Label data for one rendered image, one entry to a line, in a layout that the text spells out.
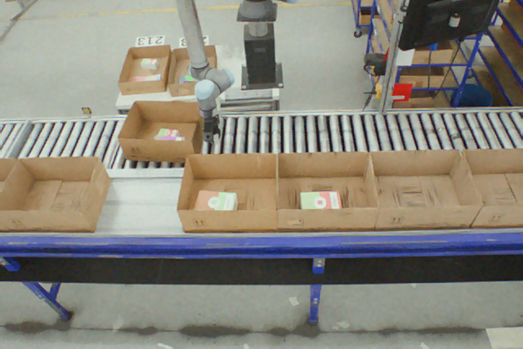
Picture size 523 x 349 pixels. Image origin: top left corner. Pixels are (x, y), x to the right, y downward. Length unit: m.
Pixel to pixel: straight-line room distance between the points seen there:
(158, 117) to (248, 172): 0.76
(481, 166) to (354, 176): 0.57
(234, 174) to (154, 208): 0.39
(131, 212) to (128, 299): 0.92
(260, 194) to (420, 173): 0.73
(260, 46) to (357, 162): 0.95
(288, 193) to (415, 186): 0.56
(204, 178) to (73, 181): 0.64
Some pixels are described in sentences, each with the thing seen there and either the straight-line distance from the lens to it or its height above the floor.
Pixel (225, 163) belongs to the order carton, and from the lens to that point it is 1.85.
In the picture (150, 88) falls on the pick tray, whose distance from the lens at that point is 2.67.
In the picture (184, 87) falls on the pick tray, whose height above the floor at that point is 0.82.
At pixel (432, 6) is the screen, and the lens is 1.96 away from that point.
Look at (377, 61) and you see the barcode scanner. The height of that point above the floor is 1.08.
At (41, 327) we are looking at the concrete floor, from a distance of 2.90.
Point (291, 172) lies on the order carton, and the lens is 1.88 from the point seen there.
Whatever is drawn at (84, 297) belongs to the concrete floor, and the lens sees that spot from 2.86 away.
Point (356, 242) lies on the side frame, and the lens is 1.71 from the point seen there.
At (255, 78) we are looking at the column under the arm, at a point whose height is 0.80.
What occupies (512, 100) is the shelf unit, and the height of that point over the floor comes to 0.34.
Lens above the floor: 2.38
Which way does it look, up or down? 48 degrees down
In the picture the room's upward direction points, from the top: 4 degrees counter-clockwise
